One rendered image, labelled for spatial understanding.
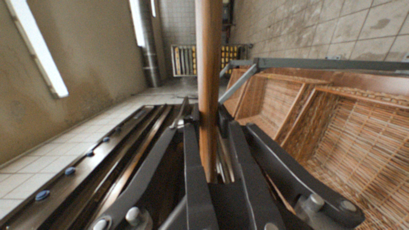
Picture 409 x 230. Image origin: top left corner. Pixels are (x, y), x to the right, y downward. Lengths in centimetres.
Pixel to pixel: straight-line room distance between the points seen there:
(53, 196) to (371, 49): 215
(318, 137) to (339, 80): 28
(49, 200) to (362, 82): 151
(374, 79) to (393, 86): 5
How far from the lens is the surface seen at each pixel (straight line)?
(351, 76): 76
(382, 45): 141
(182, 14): 542
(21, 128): 163
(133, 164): 90
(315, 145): 83
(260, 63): 58
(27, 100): 165
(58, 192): 104
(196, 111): 16
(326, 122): 77
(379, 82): 71
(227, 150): 87
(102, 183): 83
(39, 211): 101
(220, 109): 17
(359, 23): 154
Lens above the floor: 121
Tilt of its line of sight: 2 degrees down
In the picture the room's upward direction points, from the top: 92 degrees counter-clockwise
